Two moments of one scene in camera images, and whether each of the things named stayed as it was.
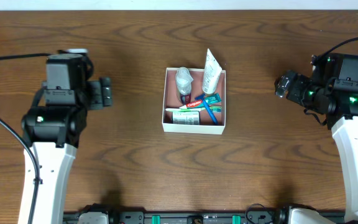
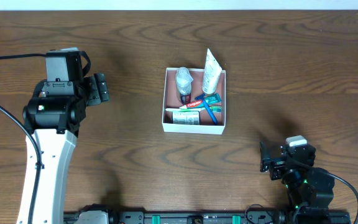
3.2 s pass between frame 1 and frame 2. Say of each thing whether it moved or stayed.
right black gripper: moved
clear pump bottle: stayed
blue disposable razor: stayed
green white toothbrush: stayed
